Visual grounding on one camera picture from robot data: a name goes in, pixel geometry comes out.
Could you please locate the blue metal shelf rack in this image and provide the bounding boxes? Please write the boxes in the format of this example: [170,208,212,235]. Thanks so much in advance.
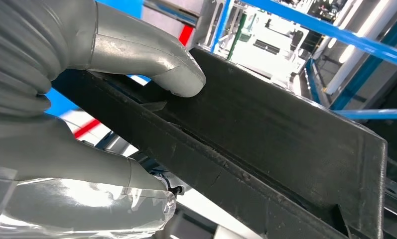
[44,0,397,149]

